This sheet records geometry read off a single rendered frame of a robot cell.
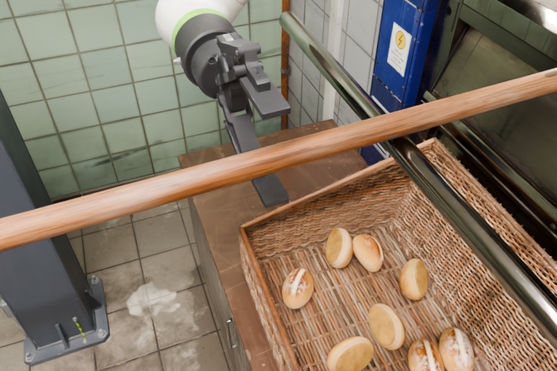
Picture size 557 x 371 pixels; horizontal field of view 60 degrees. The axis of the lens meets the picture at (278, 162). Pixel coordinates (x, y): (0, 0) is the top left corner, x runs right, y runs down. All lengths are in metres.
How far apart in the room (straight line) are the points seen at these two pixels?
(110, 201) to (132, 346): 1.33
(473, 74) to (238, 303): 0.70
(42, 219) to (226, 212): 0.85
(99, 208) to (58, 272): 1.09
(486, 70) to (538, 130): 0.16
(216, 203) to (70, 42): 0.79
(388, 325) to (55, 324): 1.11
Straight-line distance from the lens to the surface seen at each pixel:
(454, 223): 0.53
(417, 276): 1.13
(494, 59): 1.04
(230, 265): 1.20
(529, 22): 0.94
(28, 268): 1.56
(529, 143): 0.97
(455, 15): 1.08
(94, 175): 2.13
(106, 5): 1.76
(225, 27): 0.68
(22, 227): 0.50
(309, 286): 1.10
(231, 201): 1.33
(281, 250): 1.17
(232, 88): 0.60
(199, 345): 1.76
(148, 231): 2.08
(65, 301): 1.69
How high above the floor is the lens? 1.54
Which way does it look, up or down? 42 degrees down
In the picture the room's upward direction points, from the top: straight up
